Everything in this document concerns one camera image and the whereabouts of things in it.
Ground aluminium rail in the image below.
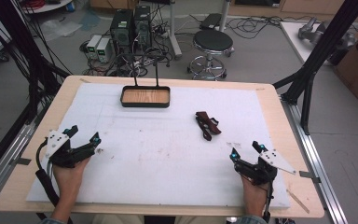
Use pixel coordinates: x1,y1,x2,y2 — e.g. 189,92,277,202
280,95,350,224
0,121,37,208

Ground flat black box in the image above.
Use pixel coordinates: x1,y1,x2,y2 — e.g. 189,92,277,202
199,12,223,31

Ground black metal frame strut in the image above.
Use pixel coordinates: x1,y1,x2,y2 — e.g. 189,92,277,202
272,0,358,135

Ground black stand with wooden tray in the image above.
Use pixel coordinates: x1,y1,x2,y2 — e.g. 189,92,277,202
119,52,172,109

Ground black metal frame with cables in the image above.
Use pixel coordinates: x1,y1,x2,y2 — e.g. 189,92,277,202
0,0,72,126

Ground grey table leg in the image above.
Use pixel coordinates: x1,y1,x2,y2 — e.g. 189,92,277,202
218,0,232,33
167,0,184,61

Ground thin wooden stick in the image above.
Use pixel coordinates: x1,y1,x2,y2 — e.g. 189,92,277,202
285,189,310,215

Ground grey tape piece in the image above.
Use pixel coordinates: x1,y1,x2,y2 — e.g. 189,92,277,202
10,157,33,166
298,170,322,184

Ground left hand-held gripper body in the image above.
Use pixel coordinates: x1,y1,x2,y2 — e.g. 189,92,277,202
45,130,97,169

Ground person's left leg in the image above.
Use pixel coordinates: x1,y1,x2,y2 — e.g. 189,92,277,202
90,213,145,224

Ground white foam mat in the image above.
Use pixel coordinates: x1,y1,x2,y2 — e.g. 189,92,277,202
26,82,292,209

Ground black round stool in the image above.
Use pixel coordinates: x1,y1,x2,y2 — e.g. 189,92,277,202
186,29,236,81

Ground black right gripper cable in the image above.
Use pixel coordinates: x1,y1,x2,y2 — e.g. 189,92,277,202
261,181,275,224

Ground person's left hand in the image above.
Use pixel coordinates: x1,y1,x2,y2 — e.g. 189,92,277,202
52,157,91,201

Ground person's right hand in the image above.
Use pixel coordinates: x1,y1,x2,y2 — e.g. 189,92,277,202
241,175,269,217

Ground white power supply unit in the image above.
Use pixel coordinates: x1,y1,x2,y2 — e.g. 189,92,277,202
86,34,103,61
95,37,113,64

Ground black computer tower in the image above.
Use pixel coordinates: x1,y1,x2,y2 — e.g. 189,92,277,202
109,8,135,56
132,5,153,51

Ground round white table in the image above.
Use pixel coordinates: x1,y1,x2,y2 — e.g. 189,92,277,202
21,0,75,15

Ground loose black floor cables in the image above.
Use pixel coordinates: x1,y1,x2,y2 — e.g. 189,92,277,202
226,14,315,40

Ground red cable coil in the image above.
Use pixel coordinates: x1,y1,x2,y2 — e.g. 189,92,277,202
21,0,47,10

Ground tangle of black floor cables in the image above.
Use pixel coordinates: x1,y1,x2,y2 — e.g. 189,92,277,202
79,39,174,78

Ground white platform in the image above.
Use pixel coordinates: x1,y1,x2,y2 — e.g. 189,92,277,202
279,21,358,66

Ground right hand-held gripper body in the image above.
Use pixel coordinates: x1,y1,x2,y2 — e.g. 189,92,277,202
233,149,296,187

